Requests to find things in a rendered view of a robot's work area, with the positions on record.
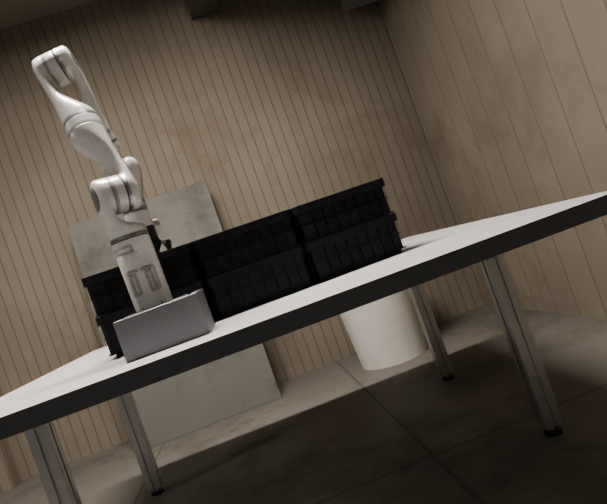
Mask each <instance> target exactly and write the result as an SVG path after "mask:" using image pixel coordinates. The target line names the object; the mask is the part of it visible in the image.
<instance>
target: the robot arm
mask: <svg viewBox="0 0 607 504"><path fill-rule="evenodd" d="M32 69H33V72H34V74H35V76H36V78H37V79H38V81H39V83H40V84H41V86H42V88H43V89H44V91H45V93H46V95H47V96H48V98H49V100H50V101H51V103H52V105H53V107H54V109H55V111H56V113H57V115H58V117H59V119H60V122H61V124H62V126H63V128H64V130H65V132H66V134H67V136H68V138H69V140H70V142H71V144H72V146H73V147H74V148H75V149H76V150H77V151H78V152H80V153H81V154H83V155H84V156H86V157H87V158H89V159H91V160H93V161H94V162H96V163H98V164H100V167H101V170H102V173H103V176H104V178H101V179H97V180H94V181H92V182H91V184H90V195H91V198H92V202H93V204H94V206H95V208H96V210H97V213H98V215H99V217H100V219H101V222H102V224H103V227H104V229H105V232H106V234H107V237H108V239H109V241H110V244H111V246H112V249H113V252H114V254H115V257H116V260H117V263H118V265H119V268H120V271H121V273H122V276H123V279H124V281H125V284H126V287H127V290H128V292H129V295H130V298H131V300H132V303H133V305H134V308H135V311H136V313H139V312H142V311H145V310H147V309H150V308H153V307H155V306H158V305H161V304H164V303H166V302H168V301H171V300H173V297H172V294H171V292H170V289H169V286H168V284H167V281H166V278H165V276H164V273H163V270H162V268H161V265H160V262H159V260H158V257H157V253H160V251H159V250H160V247H161V244H163V245H164V247H167V250H168V249H171V248H172V244H171V240H170V239H167V240H162V241H161V240H160V239H159V237H158V235H157V232H156V229H155V226H158V225H160V223H159V220H158V219H153V220H152V217H151V214H150V212H149V210H148V207H147V204H146V201H145V198H144V195H143V178H142V169H141V166H140V164H139V163H138V161H137V160H136V159H134V158H132V157H125V158H123V159H122V158H121V157H120V155H119V154H118V152H117V151H118V150H119V148H120V143H119V141H118V140H117V138H116V136H115V135H114V133H113V131H112V130H111V128H110V126H109V125H108V123H107V121H106V119H105V118H104V116H103V114H102V112H101V110H100V107H99V105H98V103H97V101H96V98H95V96H94V94H93V92H92V90H91V88H90V86H89V84H88V82H87V79H86V77H85V75H84V73H83V71H82V69H81V67H80V66H79V64H78V62H77V60H76V59H75V57H74V56H73V54H72V53H71V51H70V50H69V49H68V48H67V47H65V46H59V47H57V48H54V49H52V50H50V51H48V52H46V53H44V54H42V55H40V56H38V57H36V58H35V59H33V61H32ZM73 82H75V83H76V85H77V87H78V90H79V93H80V97H81V102H79V101H77V100H75V99H72V98H70V97H68V96H67V95H65V94H63V93H62V92H61V91H60V90H59V89H60V88H63V87H65V86H67V85H69V84H71V83H73ZM121 213H123V215H124V219H125V221H124V220H122V219H120V218H119V217H118V216H117V215H118V214H121Z"/></svg>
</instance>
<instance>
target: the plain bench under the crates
mask: <svg viewBox="0 0 607 504"><path fill-rule="evenodd" d="M605 215H607V191H604V192H600V193H596V194H591V195H587V196H583V197H578V198H574V199H570V200H565V201H561V202H557V203H552V204H548V205H544V206H539V207H535V208H531V209H526V210H522V211H518V212H513V213H509V214H505V215H500V216H496V217H492V218H487V219H483V220H479V221H475V222H470V223H466V224H462V225H457V226H453V227H449V228H444V229H440V230H436V231H431V232H427V233H423V234H418V235H414V236H410V237H407V238H404V239H401V242H402V245H403V246H407V247H405V248H402V249H401V251H402V253H399V254H397V255H394V256H391V257H389V258H386V259H383V260H381V261H378V262H375V263H373V264H370V265H367V266H365V267H362V268H359V269H356V270H354V271H351V272H348V273H346V274H343V275H340V276H338V277H335V278H332V279H330V280H327V281H324V282H318V283H309V284H310V287H308V288H305V289H303V290H300V291H297V292H295V293H292V294H289V295H286V296H284V297H281V298H278V299H276V300H273V301H270V302H268V303H265V304H262V305H260V306H257V307H254V308H251V309H249V310H246V311H243V312H241V313H238V314H235V315H233V316H230V317H227V318H224V319H223V318H222V317H221V316H218V317H217V316H215V318H213V320H214V323H215V326H214V328H213V329H212V331H211V332H210V333H209V334H206V335H203V336H200V337H198V338H195V339H192V340H189V341H187V342H184V343H181V344H179V345H176V346H173V347H170V348H168V349H165V350H162V351H159V352H157V353H154V354H151V355H148V356H146V357H143V358H140V359H138V360H135V361H132V362H129V363H127V362H126V359H125V357H124V356H122V357H120V358H117V356H116V354H115V355H113V356H109V355H110V351H109V348H108V346H105V347H102V348H100V349H97V350H94V351H92V352H90V353H88V354H86V355H84V356H82V357H80V358H78V359H76V360H74V361H72V362H70V363H68V364H66V365H64V366H62V367H60V368H58V369H56V370H54V371H52V372H50V373H48V374H46V375H44V376H42V377H40V378H38V379H36V380H34V381H32V382H30V383H28V384H26V385H24V386H22V387H20V388H18V389H16V390H14V391H12V392H10V393H8V394H6V395H4V396H2V397H0V441H1V440H3V439H6V438H9V437H12V436H14V435H17V434H20V433H22V432H24V433H25V436H26V439H27V442H28V444H29V447H30V450H31V453H32V456H33V458H34V461H35V464H36V467H37V470H38V473H39V475H40V478H41V481H42V484H43V487H44V489H45V492H46V495H47V498H48V501H49V504H82V502H81V499H80V496H79V493H78V491H77V488H76V485H75V482H74V479H73V477H72V474H71V471H70V468H69V465H68V462H67V460H66V457H65V454H64V451H63V448H62V446H61V443H60V440H59V437H58V434H57V431H56V429H55V426H54V423H53V421H54V420H57V419H60V418H63V417H65V416H68V415H71V414H73V413H76V412H79V411H81V410H84V409H87V408H89V407H92V406H95V405H97V404H100V403H103V402H106V401H108V400H111V399H114V398H115V399H116V402H117V405H118V408H119V410H120V413H121V416H122V419H123V422H124V424H125V427H126V430H127V433H128V436H129V439H130V441H131V444H132V447H133V450H134V453H135V455H136V458H137V461H138V464H139V467H140V469H141V472H142V475H143V478H144V481H145V484H146V486H147V489H148V492H149V491H152V490H154V489H155V490H154V491H153V492H152V493H151V494H152V496H157V495H159V494H161V493H162V492H163V491H164V488H160V487H161V486H162V484H163V480H162V477H161V474H160V471H159V469H158V466H157V463H156V460H155V457H154V455H153V452H152V449H151V446H150V443H149V441H148V438H147V435H146V432H145V429H144V426H143V424H142V421H141V418H140V415H139V412H138V410H137V407H136V404H135V401H134V398H133V396H132V393H131V392H132V391H135V390H138V389H140V388H143V387H146V386H148V385H151V384H154V383H157V382H159V381H162V380H165V379H167V378H170V377H173V376H175V375H178V374H181V373H183V372H186V371H189V370H191V369H194V368H197V367H199V366H202V365H205V364H208V363H210V362H213V361H216V360H218V359H221V358H224V357H226V356H229V355H232V354H234V353H237V352H240V351H242V350H245V349H248V348H251V347H253V346H256V345H259V344H261V343H264V342H267V341H269V340H272V339H275V338H277V337H280V336H283V335H285V334H288V333H291V332H293V331H296V330H299V329H302V328H304V327H307V326H310V325H312V324H315V323H318V322H320V321H323V320H326V319H328V318H331V317H334V316H336V315H339V314H342V313H345V312H347V311H350V310H353V309H355V308H358V307H361V306H363V305H366V304H369V303H371V302H374V301H377V300H379V299H382V298H385V297H387V296H390V295H393V294H396V293H398V292H401V291H404V290H406V289H408V290H409V293H410V296H411V299H412V301H413V304H414V307H415V310H416V313H417V315H418V318H419V321H420V324H421V327H422V329H423V332H424V335H425V338H426V340H427V343H428V346H429V349H430V352H431V354H432V357H433V360H434V363H435V366H436V368H437V371H438V374H440V375H442V376H443V377H442V380H443V381H447V380H450V379H452V378H453V377H454V376H453V374H448V373H452V372H454V370H453V367H452V365H451V362H450V359H449V356H448V353H447V351H446V348H445V345H444V342H443V339H442V337H441V334H440V331H439V328H438V325H437V323H436V320H435V317H434V314H433V312H432V309H431V306H430V303H429V300H428V298H427V295H426V292H425V289H424V286H423V284H422V283H425V282H428V281H430V280H433V279H436V278H438V277H441V276H444V275H447V274H449V273H452V272H455V271H457V270H460V269H463V268H465V267H468V266H471V265H473V264H476V263H479V264H480V266H481V269H482V272H483V275H484V278H485V280H486V283H487V286H488V289H489V291H490V294H491V297H492V300H493V303H494V305H495V308H496V311H497V314H498V317H499V319H500V322H501V325H502V328H503V331H504V333H505V336H506V339H507V342H508V345H509V347H510V350H511V353H512V356H513V358H514V361H515V364H516V367H517V370H518V372H519V375H520V378H521V381H522V384H523V386H524V389H525V392H526V395H527V398H528V400H529V403H530V406H531V409H532V412H533V414H534V417H535V420H536V423H537V425H538V426H540V427H543V429H545V430H544V435H545V436H547V437H556V436H559V435H561V434H562V433H563V430H562V428H561V427H559V425H562V424H564V422H563V419H562V416H561V413H560V410H559V408H558V405H557V402H556V399H555V396H554V394H553V391H552V388H551V385H550V382H549V380H548V377H547V374H546V371H545V368H544V366H543V363H542V360H541V357H540V355H539V352H538V349H537V346H536V343H535V341H534V338H533V335H532V332H531V329H530V327H529V324H528V321H527V318H526V315H525V313H524V310H523V307H522V304H521V302H520V299H519V296H518V293H517V290H516V288H515V285H514V282H513V279H512V276H511V274H510V271H509V268H508V265H507V262H506V260H505V257H504V254H503V253H506V252H508V251H511V250H514V249H516V248H519V247H522V246H524V245H527V244H530V243H532V242H535V241H538V240H541V239H543V238H546V237H549V236H551V235H554V234H557V233H559V232H562V231H565V230H567V229H570V228H573V227H575V226H578V225H581V224H583V223H586V222H589V221H592V220H594V219H597V218H600V217H602V216H605ZM444 375H445V376H444Z"/></svg>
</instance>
